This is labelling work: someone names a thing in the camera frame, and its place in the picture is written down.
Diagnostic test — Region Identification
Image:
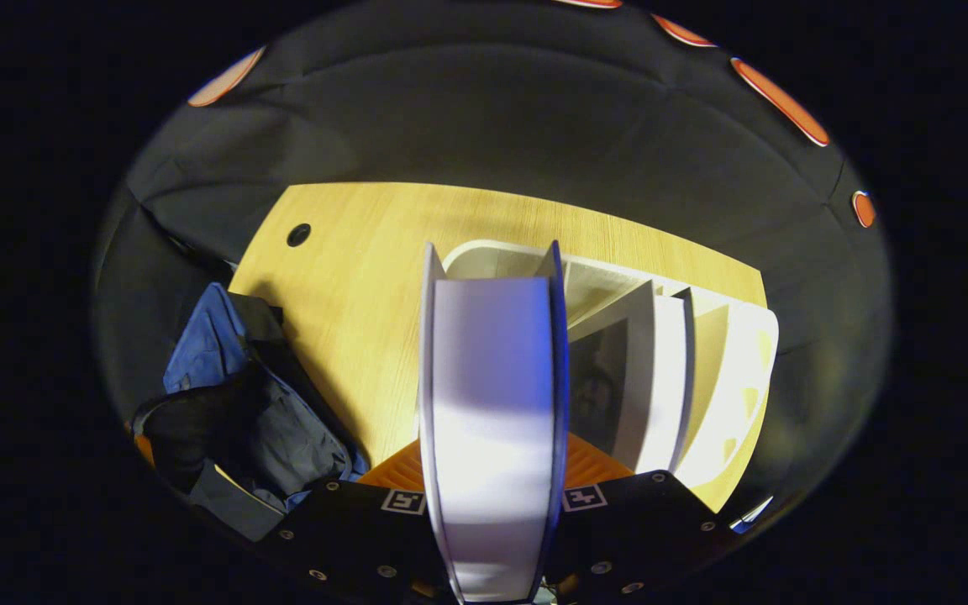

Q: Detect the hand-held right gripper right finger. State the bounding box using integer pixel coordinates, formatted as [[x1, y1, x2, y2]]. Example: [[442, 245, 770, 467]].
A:
[[544, 433, 747, 602]]

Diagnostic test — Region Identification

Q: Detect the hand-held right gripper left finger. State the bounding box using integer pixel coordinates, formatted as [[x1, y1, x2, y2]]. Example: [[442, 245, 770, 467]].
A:
[[264, 437, 453, 602]]

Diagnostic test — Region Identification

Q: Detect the blue schoolbag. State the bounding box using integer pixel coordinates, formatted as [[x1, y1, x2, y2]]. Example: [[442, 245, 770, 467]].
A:
[[129, 281, 372, 544]]

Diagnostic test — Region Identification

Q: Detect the grey cover book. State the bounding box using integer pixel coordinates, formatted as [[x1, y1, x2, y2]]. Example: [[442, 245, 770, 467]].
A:
[[566, 280, 697, 476]]

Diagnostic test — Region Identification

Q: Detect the white bookshelf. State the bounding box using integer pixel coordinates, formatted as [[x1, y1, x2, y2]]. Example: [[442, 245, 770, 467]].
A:
[[440, 239, 781, 513]]

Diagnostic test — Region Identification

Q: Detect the blue cover book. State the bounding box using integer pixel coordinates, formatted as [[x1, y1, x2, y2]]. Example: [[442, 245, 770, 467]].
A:
[[418, 240, 571, 604]]

